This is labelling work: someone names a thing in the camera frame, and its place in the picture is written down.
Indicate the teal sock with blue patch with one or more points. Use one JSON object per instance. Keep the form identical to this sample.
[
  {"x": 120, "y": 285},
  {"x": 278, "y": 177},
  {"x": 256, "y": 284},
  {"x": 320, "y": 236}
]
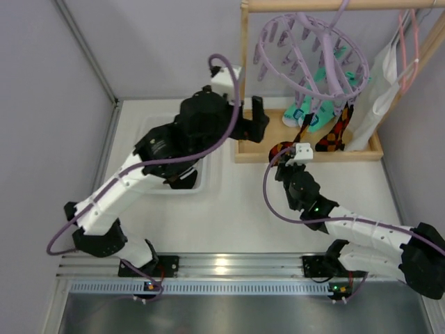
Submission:
[{"x": 330, "y": 109}]

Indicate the argyle sock red yellow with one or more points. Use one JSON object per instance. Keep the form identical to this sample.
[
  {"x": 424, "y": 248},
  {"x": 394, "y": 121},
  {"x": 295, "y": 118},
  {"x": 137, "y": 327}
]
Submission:
[{"x": 333, "y": 140}]

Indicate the white tote bag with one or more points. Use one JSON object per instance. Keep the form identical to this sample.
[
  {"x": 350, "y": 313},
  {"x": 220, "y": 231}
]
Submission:
[{"x": 374, "y": 101}]

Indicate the wooden clothes rack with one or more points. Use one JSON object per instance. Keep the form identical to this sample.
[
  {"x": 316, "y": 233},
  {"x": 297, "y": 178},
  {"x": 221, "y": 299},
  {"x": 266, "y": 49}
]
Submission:
[{"x": 248, "y": 153}]

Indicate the purple round clip hanger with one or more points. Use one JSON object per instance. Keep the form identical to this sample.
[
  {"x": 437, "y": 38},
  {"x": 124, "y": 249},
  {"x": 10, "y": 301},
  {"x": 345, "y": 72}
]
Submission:
[{"x": 313, "y": 58}]

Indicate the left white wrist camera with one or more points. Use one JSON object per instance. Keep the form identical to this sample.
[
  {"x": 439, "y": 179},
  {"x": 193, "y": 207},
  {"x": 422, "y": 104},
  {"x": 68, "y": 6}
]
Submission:
[{"x": 222, "y": 85}]

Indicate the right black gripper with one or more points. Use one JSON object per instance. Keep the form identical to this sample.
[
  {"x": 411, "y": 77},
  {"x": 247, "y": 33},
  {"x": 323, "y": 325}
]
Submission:
[{"x": 284, "y": 170}]

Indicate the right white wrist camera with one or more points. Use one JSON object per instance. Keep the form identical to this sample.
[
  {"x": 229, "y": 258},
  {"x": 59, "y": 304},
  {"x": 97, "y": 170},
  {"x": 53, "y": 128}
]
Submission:
[{"x": 301, "y": 153}]

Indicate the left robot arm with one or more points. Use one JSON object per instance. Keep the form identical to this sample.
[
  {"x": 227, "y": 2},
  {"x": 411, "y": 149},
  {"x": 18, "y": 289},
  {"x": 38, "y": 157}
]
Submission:
[{"x": 163, "y": 161}]

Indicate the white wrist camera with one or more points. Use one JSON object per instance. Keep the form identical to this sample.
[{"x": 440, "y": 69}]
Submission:
[
  {"x": 301, "y": 153},
  {"x": 222, "y": 85}
]

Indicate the white plastic bin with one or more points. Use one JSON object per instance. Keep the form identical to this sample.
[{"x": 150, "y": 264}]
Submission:
[{"x": 202, "y": 166}]

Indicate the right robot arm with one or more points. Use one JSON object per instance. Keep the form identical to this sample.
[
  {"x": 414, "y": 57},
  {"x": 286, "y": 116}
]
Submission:
[{"x": 412, "y": 255}]

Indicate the teal sock left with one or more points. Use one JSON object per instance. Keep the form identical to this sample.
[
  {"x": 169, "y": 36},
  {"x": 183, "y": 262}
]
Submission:
[{"x": 294, "y": 116}]

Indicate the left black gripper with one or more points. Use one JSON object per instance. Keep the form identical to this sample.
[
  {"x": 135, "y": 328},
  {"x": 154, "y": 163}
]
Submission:
[{"x": 254, "y": 128}]

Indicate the slotted grey cable duct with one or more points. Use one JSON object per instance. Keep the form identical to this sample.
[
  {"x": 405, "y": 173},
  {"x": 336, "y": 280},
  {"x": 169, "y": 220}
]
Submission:
[{"x": 209, "y": 287}]

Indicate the aluminium mounting rail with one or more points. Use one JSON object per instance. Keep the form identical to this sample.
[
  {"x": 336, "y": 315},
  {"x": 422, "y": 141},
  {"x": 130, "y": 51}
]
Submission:
[{"x": 191, "y": 265}]

